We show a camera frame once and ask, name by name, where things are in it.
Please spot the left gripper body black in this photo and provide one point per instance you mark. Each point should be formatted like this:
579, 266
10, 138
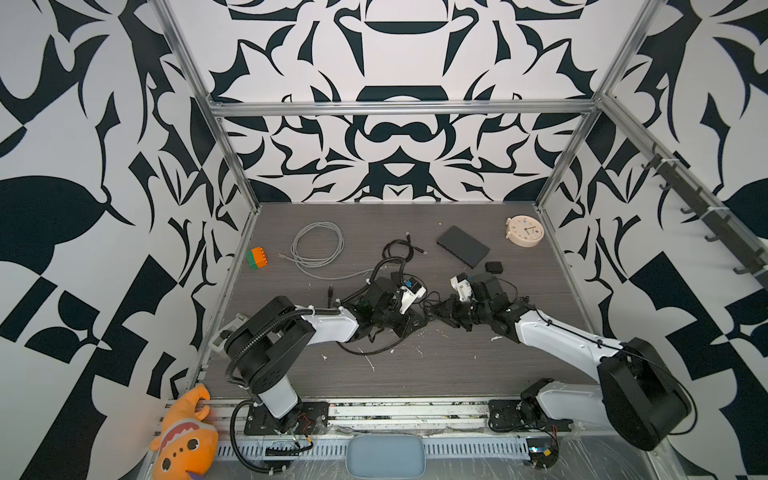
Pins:
390, 320

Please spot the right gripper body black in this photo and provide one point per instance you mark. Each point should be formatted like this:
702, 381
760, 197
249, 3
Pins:
467, 313

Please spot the black power adapter with cable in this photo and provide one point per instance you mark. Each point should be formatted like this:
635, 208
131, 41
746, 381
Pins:
416, 305

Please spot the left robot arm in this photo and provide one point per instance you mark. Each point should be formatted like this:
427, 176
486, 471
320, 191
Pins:
262, 348

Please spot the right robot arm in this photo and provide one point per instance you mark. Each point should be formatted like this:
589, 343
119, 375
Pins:
632, 390

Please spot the orange green toy block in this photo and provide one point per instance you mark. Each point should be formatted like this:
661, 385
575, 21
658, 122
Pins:
256, 258

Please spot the grey blue cushion pad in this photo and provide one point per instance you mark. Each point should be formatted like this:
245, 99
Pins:
385, 456

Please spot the orange plush fish toy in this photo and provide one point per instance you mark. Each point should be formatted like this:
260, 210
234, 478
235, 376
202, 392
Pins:
187, 444

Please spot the black flat switch box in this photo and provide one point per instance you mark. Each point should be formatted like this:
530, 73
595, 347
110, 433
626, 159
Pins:
463, 246

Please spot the black wall hook rail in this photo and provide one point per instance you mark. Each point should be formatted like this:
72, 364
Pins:
701, 204

